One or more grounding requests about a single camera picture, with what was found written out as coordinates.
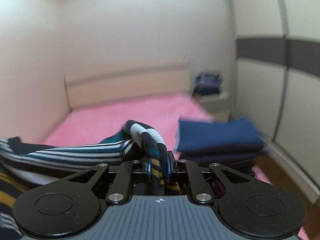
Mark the striped knit sweater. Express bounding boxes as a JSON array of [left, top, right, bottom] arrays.
[[1, 120, 180, 239]]

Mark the dark folded clothes stack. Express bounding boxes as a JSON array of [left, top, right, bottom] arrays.
[[179, 148, 268, 177]]

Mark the pink bed blanket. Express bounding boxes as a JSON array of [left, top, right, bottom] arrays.
[[42, 92, 311, 240]]

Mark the navy folded garment top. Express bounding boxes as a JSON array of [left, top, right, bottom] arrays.
[[176, 118, 264, 153]]

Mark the white nightstand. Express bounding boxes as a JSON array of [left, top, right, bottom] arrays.
[[193, 92, 231, 122]]

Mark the beige wooden headboard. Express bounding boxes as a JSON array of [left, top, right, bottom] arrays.
[[65, 59, 190, 109]]

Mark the white wardrobe with dark band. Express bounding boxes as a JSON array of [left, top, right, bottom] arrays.
[[229, 0, 319, 204]]

